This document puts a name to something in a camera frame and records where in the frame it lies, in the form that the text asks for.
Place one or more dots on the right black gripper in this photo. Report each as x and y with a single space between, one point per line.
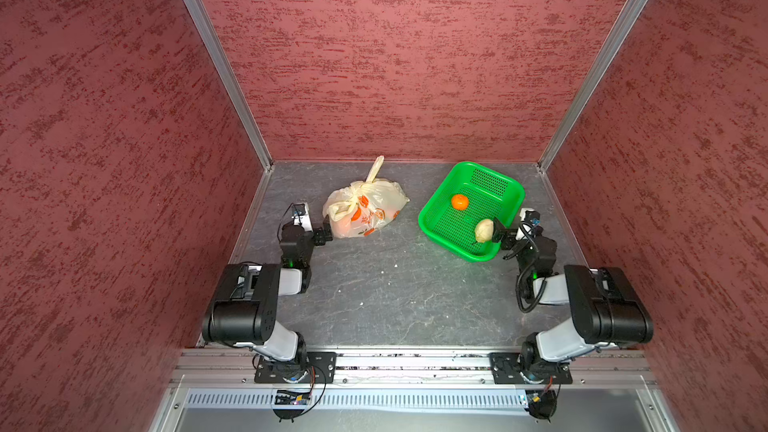
509 237

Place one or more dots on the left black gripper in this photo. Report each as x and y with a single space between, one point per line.
321 234

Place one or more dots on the green plastic basket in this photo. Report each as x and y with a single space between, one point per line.
492 196

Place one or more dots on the printed translucent plastic bag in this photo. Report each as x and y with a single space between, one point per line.
366 206

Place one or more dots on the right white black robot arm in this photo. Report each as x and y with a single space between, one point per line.
605 311

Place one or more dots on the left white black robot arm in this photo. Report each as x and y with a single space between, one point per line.
243 311

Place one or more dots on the beige bumpy round fruit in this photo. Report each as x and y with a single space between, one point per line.
484 231

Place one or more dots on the small orange tangerine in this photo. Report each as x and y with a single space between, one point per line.
460 202

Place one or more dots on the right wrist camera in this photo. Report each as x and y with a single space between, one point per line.
530 216

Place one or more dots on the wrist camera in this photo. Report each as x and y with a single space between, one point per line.
530 216
300 215

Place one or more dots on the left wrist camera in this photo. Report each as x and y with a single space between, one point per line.
300 215

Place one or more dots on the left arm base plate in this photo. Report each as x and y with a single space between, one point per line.
313 367

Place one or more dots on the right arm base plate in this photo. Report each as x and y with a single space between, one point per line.
513 368

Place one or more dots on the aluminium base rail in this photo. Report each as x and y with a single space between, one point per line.
417 367

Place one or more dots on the right aluminium corner post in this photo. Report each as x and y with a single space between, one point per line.
620 30

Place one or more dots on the aluminium corner post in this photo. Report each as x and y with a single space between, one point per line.
217 54
620 30

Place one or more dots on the left aluminium corner post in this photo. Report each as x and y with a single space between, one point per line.
217 54

